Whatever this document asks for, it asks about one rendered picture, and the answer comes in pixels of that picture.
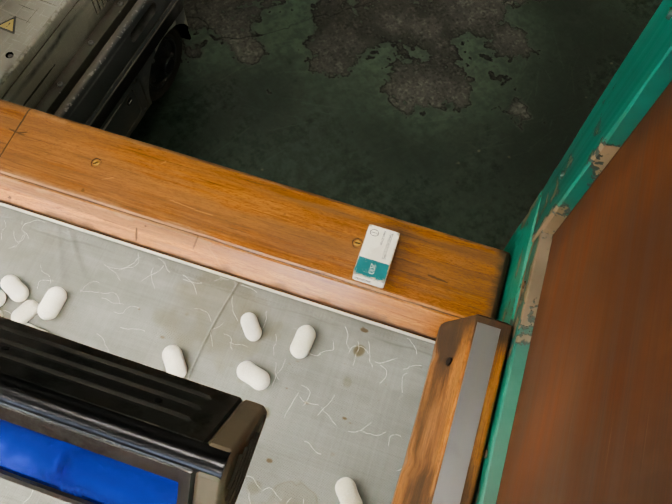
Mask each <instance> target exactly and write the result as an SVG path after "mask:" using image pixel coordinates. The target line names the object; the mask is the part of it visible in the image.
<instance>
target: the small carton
mask: <svg viewBox="0 0 672 504"><path fill-rule="evenodd" d="M399 237H400V233H398V232H394V231H391V230H388V229H385V228H381V227H378V226H375V225H371V224H369V227H368V230H367V232H366V235H365V238H364V241H363V244H362V247H361V250H360V253H359V256H358V259H357V262H356V265H355V268H354V271H353V276H352V279H354V280H357V281H360V282H364V283H367V284H370V285H373V286H376V287H380V288H384V285H385V281H386V278H387V275H388V272H389V269H390V266H391V263H392V259H393V256H394V253H395V250H396V247H397V244H398V240H399Z"/></svg>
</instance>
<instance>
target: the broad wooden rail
mask: <svg viewBox="0 0 672 504"><path fill-rule="evenodd" d="M0 203H4V204H7V205H10V206H13V207H16V208H19V209H22V210H26V211H29V212H32V213H35V214H38V215H41V216H44V217H47V218H51V219H54V220H57V221H60V222H63V223H66V224H69V225H73V226H76V227H79V228H82V229H85V230H88V231H91V232H94V233H98V234H101V235H104V236H107V237H110V238H113V239H116V240H120V241H123V242H126V243H129V244H132V245H135V246H138V247H141V248H145V249H148V250H151V251H154V252H157V253H160V254H163V255H167V256H170V257H173V258H176V259H179V260H182V261H185V262H188V263H192V264H195V265H198V266H201V267H204V268H207V269H210V270H214V271H217V272H220V273H223V274H226V275H229V276H232V277H236V278H239V279H242V280H245V281H248V282H251V283H254V284H257V285H261V286H264V287H267V288H270V289H273V290H276V291H279V292H283V293H286V294H289V295H292V296H295V297H298V298H301V299H304V300H308V301H311V302H314V303H317V304H320V305H323V306H326V307H330V308H333V309H336V310H339V311H342V312H345V313H348V314H351V315H355V316H358V317H361V318H364V319H367V320H370V321H373V322H377V323H380V324H383V325H386V326H389V327H392V328H395V329H398V330H402V331H405V332H408V333H411V334H414V335H417V336H420V337H424V338H427V339H430V340H433V341H436V338H437V334H438V330H439V327H440V326H441V324H443V323H444V322H448V321H452V320H456V319H460V318H465V317H469V316H473V315H477V314H480V315H483V316H486V317H490V318H493V319H496V317H497V313H498V309H499V305H500V300H501V296H502V292H503V288H504V284H505V280H506V275H507V271H508V267H509V263H510V253H508V252H506V251H503V250H500V249H497V248H493V247H490V246H487V245H483V244H480V243H477V242H473V241H470V240H467V239H463V238H460V237H457V236H453V235H450V234H447V233H444V232H440V231H437V230H434V229H430V228H427V227H424V226H420V225H417V224H414V223H410V222H407V221H404V220H400V219H397V218H394V217H390V216H387V215H384V214H381V213H377V212H374V211H371V210H367V209H364V208H361V207H357V206H354V205H351V204H347V203H344V202H341V201H337V200H334V199H331V198H327V197H324V196H321V195H318V194H314V193H311V192H308V191H304V190H301V189H298V188H294V187H291V186H288V185H284V184H281V183H278V182H274V181H271V180H268V179H264V178H261V177H258V176H255V175H251V174H248V173H245V172H241V171H238V170H235V169H231V168H228V167H225V166H221V165H218V164H215V163H211V162H208V161H205V160H201V159H198V158H195V157H191V156H188V155H185V154H181V153H178V152H175V151H172V150H168V149H165V148H162V147H158V146H155V145H152V144H148V143H145V142H142V141H138V140H135V139H132V138H128V137H125V136H122V135H118V134H115V133H112V132H108V131H105V130H102V129H98V128H95V127H92V126H89V125H85V124H82V123H79V122H75V121H72V120H69V119H65V118H62V117H59V116H55V115H52V114H49V113H45V112H42V111H39V110H35V109H32V108H29V107H25V106H22V105H19V104H15V103H12V102H9V101H5V100H2V99H0ZM369 224H371V225H375V226H378V227H381V228H385V229H388V230H391V231H394V232H398V233H400V237H399V240H398V244H397V247H396V250H395V253H394V256H393V259H392V263H391V266H390V269H389V272H388V275H387V278H386V281H385V285H384V288H380V287H376V286H373V285H370V284H367V283H364V282H360V281H357V280H354V279H352V276H353V271H354V268H355V265H356V262H357V259H358V256H359V253H360V250H361V247H362V244H363V241H364V238H365V235H366V232H367V230H368V227H369Z"/></svg>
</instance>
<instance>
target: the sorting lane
mask: <svg viewBox="0 0 672 504"><path fill-rule="evenodd" d="M7 275H14V276H16V277H18V278H19V279H20V281H21V282H22V283H23V284H24V285H25V286H26V287H27V288H28V290H29V295H28V297H27V299H26V300H24V301H22V302H15V301H13V300H12V299H11V298H10V297H9V295H8V294H7V293H6V292H5V291H4V290H3V289H2V288H1V284H0V289H1V290H2V291H3V292H4V293H5V295H6V301H5V303H4V304H3V305H2V306H1V307H0V310H1V312H2V313H3V317H4V318H7V319H10V320H11V314H12V312H13V311H14V310H16V309H17V308H18V307H19V306H20V305H22V304H23V303H24V302H25V301H27V300H34V301H36V302H37V303H38V304H40V302H41V301H42V299H43V297H44V296H45V294H46V292H47V291H48V290H49V289H50V288H52V287H61V288H63V289H64V290H65V291H66V293H67V299H66V301H65V303H64V305H63V307H62V308H61V310H60V312H59V313H58V315H57V316H56V317H55V318H54V319H51V320H43V319H42V318H40V317H39V315H38V313H37V314H36V315H35V316H34V317H33V318H31V319H30V320H29V321H28V322H27V323H29V324H32V325H34V326H36V327H38V328H40V329H43V330H45V331H47V332H48V333H51V334H54V335H57V336H60V337H63V338H66V339H69V340H72V341H75V342H78V343H81V344H84V345H87V346H90V347H93V348H96V349H99V350H102V351H105V352H108V353H111V354H114V355H117V356H119V357H122V358H125V359H128V360H131V361H134V362H137V363H140V364H143V365H146V366H149V367H152V368H155V369H158V370H161V371H164V372H166V368H165V365H164V361H163V359H162V352H163V350H164V349H165V348H166V347H167V346H169V345H176V346H178V347H179V348H180V349H181V350H182V353H183V356H184V360H185V363H186V366H187V373H186V375H185V376H184V377H183V378H185V379H188V380H190V381H193V382H196V383H199V384H202V385H205V386H208V387H211V388H214V389H217V390H220V391H223V392H226V393H229V394H232V395H235V396H238V397H241V399H242V401H244V400H250V401H253V402H256V403H258V404H261V405H263V406H264V407H265V409H266V411H267V417H266V420H265V423H264V426H263V429H262V432H261V434H260V437H259V440H258V443H257V445H256V448H255V451H254V454H253V456H252V459H251V462H250V465H249V468H248V471H247V473H246V476H245V479H244V482H243V484H242V487H241V490H240V492H239V495H238V498H237V501H236V503H235V504H340V501H339V498H338V496H337V494H336V491H335V485H336V483H337V481H338V480H339V479H341V478H343V477H348V478H350V479H352V480H353V481H354V482H355V484H356V487H357V490H358V493H359V495H360V497H361V499H362V502H363V504H391V503H392V499H393V496H394V492H395V489H396V485H397V482H398V479H399V475H400V472H401V470H402V467H403V464H404V461H405V456H406V451H407V448H408V444H409V441H410V437H411V433H412V430H413V426H414V422H415V419H416V415H417V411H418V408H419V404H420V400H421V396H422V392H423V388H424V384H425V381H426V377H427V373H428V369H429V366H430V363H431V359H432V355H433V350H434V345H435V341H433V340H430V339H427V338H424V337H420V336H417V335H414V334H411V333H408V332H405V331H402V330H398V329H395V328H392V327H389V326H386V325H383V324H380V323H377V322H373V321H370V320H367V319H364V318H361V317H358V316H355V315H351V314H348V313H345V312H342V311H339V310H336V309H333V308H330V307H326V306H323V305H320V304H317V303H314V302H311V301H308V300H304V299H301V298H298V297H295V296H292V295H289V294H286V293H283V292H279V291H276V290H273V289H270V288H267V287H264V286H261V285H257V284H254V283H251V282H248V281H245V280H242V279H239V278H236V277H232V276H229V275H226V274H223V273H220V272H217V271H214V270H210V269H207V268H204V267H201V266H198V265H195V264H192V263H188V262H185V261H182V260H179V259H176V258H173V257H170V256H167V255H163V254H160V253H157V252H154V251H151V250H148V249H145V248H141V247H138V246H135V245H132V244H129V243H126V242H123V241H120V240H116V239H113V238H110V237H107V236H104V235H101V234H98V233H94V232H91V231H88V230H85V229H82V228H79V227H76V226H73V225H69V224H66V223H63V222H60V221H57V220H54V219H51V218H47V217H44V216H41V215H38V214H35V213H32V212H29V211H26V210H22V209H19V208H16V207H13V206H10V205H7V204H4V203H0V283H1V280H2V278H3V277H5V276H7ZM245 313H253V314H255V315H256V317H257V319H258V322H259V325H260V327H261V330H262V335H261V337H260V338H259V339H258V340H257V341H250V340H248V339H247V338H246V336H245V334H244V331H243V328H242V326H241V317H242V316H243V315H244V314H245ZM303 325H309V326H311V327H313V329H314V330H315V333H316V337H315V340H314V342H313V344H312V347H311V349H310V351H309V354H308V355H307V356H306V357H305V358H302V359H298V358H295V357H294V356H293V355H292V354H291V352H290V345H291V343H292V341H293V339H294V337H295V334H296V332H297V330H298V329H299V328H300V327H301V326H303ZM243 361H251V362H253V363H254V364H255V365H256V366H258V367H259V368H261V369H263V370H264V371H266V372H267V373H268V374H269V376H270V384H269V386H268V387H267V388H266V389H264V390H256V389H254V388H253V387H251V386H250V385H249V384H247V383H246V382H244V381H242V380H240V379H239V377H238V376H237V367H238V365H239V364H240V363H241V362H243ZM0 504H70V503H68V502H65V501H62V500H60V499H57V498H54V497H51V496H49V495H46V494H43V493H40V492H38V491H35V490H32V489H29V488H27V487H24V486H21V485H18V484H16V483H13V482H10V481H7V480H5V479H2V478H0Z"/></svg>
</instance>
